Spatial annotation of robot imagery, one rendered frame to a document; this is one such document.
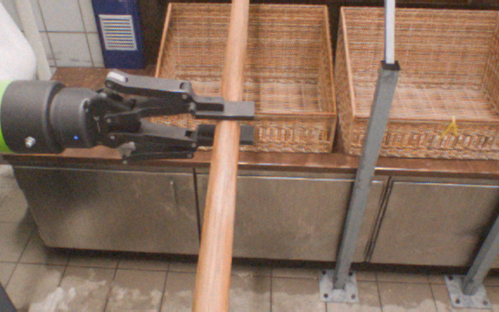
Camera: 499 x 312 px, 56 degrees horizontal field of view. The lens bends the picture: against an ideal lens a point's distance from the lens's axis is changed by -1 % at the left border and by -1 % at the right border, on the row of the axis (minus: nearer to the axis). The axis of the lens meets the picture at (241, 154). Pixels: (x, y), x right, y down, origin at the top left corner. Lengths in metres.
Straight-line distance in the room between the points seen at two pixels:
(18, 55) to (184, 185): 0.90
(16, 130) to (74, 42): 1.39
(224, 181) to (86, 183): 1.17
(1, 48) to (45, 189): 1.02
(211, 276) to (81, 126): 0.26
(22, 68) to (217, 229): 0.41
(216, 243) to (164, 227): 1.28
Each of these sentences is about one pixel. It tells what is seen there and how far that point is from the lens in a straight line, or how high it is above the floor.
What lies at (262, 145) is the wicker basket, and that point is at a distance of 1.46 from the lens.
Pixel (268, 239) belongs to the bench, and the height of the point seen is 0.21.
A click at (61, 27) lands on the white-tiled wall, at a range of 1.97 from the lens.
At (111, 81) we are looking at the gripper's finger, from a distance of 0.56.
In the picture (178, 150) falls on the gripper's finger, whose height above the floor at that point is 1.15.
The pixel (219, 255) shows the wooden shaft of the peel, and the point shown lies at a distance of 0.43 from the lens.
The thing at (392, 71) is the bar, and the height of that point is 0.95.
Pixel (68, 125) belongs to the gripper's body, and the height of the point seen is 1.21.
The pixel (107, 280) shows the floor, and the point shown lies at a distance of 1.93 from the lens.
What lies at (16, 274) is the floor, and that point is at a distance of 2.07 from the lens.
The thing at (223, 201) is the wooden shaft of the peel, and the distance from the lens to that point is 0.47.
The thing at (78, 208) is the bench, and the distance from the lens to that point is 1.74.
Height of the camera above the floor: 1.55
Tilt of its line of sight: 41 degrees down
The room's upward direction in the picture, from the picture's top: straight up
